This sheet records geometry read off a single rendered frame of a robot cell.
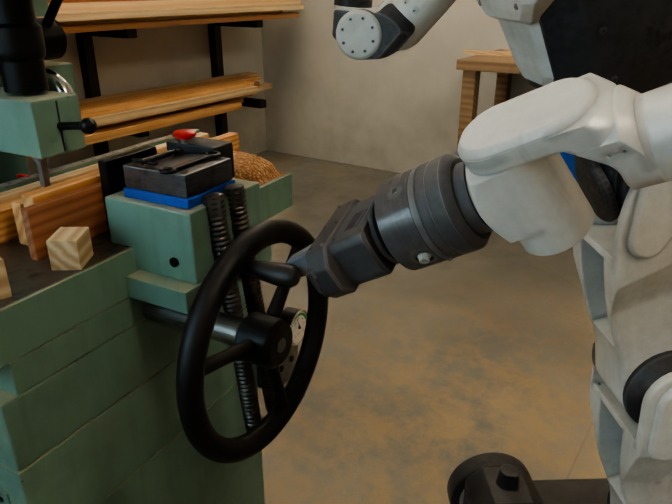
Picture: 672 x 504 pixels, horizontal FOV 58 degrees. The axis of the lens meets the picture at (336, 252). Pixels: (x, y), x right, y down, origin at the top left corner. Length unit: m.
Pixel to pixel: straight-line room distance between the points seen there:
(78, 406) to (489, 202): 0.53
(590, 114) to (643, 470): 0.80
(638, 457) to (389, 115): 3.42
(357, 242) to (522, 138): 0.17
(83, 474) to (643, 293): 0.78
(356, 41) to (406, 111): 3.15
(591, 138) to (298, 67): 4.21
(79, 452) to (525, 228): 0.58
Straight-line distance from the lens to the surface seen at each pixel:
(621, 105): 0.47
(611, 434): 1.25
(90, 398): 0.81
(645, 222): 0.89
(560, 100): 0.48
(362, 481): 1.72
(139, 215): 0.76
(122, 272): 0.78
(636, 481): 1.20
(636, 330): 1.02
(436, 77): 4.07
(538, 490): 1.52
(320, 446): 1.81
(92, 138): 3.18
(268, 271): 0.63
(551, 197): 0.50
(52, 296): 0.72
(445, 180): 0.51
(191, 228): 0.71
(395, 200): 0.53
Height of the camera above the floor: 1.20
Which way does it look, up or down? 24 degrees down
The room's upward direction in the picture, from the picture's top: straight up
